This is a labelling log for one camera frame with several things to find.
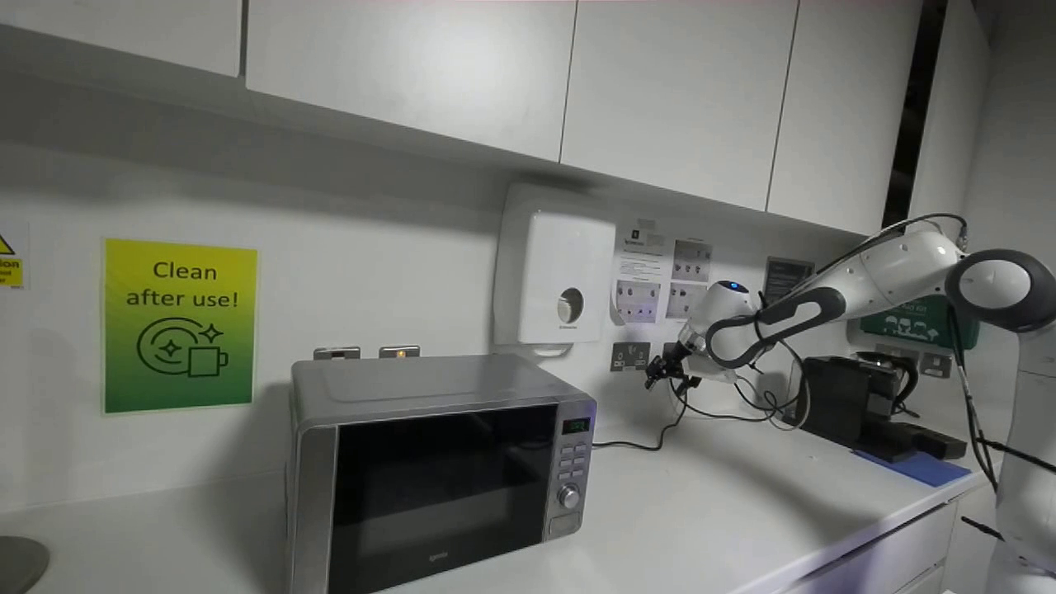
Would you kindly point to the steel wall socket with switch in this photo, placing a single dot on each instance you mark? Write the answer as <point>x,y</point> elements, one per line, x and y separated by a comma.
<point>627,357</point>

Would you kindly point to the silver microwave oven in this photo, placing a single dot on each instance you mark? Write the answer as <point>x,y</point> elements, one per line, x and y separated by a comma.
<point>440,497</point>

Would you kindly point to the green clean after use poster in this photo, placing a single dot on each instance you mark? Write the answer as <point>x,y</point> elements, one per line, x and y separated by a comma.
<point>181,331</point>

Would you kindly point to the dark wall plaque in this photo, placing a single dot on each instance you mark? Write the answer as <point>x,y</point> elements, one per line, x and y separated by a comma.
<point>784,277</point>

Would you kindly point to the yellow warning sign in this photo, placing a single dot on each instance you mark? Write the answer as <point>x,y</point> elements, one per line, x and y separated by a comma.
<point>7,267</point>

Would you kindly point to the green wall sign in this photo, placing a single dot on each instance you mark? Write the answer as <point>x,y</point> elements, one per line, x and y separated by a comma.
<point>907,324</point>

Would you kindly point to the white paper towel dispenser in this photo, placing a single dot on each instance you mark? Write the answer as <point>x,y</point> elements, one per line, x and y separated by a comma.
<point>564,281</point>

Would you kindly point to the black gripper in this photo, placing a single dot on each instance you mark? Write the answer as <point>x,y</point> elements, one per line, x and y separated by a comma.
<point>684,367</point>

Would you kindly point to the metal jar lid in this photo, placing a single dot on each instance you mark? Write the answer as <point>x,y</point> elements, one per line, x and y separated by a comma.
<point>399,352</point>
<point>333,355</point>

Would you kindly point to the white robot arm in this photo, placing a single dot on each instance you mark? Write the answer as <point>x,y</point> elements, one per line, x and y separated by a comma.
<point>880,274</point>

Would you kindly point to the white wall cabinet door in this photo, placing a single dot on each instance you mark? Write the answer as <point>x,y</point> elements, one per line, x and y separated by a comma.
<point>415,68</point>
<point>841,111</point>
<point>111,26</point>
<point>672,88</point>

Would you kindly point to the small grid wall notice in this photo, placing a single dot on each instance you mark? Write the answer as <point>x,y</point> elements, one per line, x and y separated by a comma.
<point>690,274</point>

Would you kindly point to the black coffee machine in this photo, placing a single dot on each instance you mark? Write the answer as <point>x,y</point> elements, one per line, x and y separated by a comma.
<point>841,398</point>

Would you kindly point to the white paper wall notice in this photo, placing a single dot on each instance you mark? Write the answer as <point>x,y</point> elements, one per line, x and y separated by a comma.
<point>640,274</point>

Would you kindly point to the blue cloth mat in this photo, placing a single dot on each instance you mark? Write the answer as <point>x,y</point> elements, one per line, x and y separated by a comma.
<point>930,466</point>

